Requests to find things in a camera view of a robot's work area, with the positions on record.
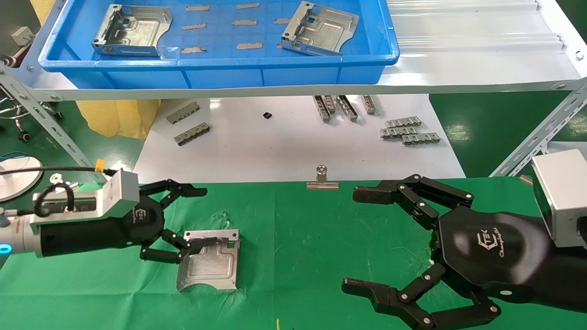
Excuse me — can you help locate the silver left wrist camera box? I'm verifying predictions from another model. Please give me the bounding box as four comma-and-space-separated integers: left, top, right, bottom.
28, 169, 140, 230

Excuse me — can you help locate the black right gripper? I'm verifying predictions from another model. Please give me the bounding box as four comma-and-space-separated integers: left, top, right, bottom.
342, 174, 587, 330

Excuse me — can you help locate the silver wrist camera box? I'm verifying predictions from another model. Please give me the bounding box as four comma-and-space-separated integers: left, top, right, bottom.
28, 169, 140, 230
531, 149, 587, 251

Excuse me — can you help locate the grey perforated steel brace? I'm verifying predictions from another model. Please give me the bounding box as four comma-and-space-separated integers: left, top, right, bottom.
488, 79, 587, 178
0, 63, 109, 184

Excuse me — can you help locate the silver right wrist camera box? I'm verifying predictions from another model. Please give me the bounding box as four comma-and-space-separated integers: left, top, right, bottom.
531, 149, 587, 251

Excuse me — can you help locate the stamped sheet metal bracket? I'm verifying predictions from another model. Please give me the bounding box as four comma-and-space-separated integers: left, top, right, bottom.
91, 5, 173, 58
281, 1, 360, 56
177, 229, 241, 292

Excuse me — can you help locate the looped black camera cable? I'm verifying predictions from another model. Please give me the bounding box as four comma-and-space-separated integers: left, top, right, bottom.
33, 182, 76, 219

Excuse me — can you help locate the blue plastic tray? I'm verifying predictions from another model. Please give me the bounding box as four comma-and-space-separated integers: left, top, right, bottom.
38, 0, 400, 90

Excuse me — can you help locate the white steel shelf rack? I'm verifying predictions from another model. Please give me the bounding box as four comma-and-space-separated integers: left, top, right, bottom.
18, 0, 587, 101

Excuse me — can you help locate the black cable with yellow tag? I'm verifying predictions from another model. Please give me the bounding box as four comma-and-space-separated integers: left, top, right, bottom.
0, 159, 118, 177

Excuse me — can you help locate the white power socket box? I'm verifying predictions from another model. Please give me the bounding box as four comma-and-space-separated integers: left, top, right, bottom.
11, 27, 35, 46

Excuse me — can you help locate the green table cloth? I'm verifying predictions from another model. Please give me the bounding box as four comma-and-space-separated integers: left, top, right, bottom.
0, 180, 587, 330

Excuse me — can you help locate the yellow plastic cover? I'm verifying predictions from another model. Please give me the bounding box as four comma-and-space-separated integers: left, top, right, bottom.
76, 99, 161, 139
30, 0, 63, 26

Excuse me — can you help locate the black chrome swivel stool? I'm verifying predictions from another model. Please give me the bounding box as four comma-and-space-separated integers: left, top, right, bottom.
0, 85, 65, 143

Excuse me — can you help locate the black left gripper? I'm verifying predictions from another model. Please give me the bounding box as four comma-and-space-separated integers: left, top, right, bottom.
39, 179, 224, 264

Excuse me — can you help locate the white standing fan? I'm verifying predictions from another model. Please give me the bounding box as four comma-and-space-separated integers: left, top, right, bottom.
0, 156, 44, 202

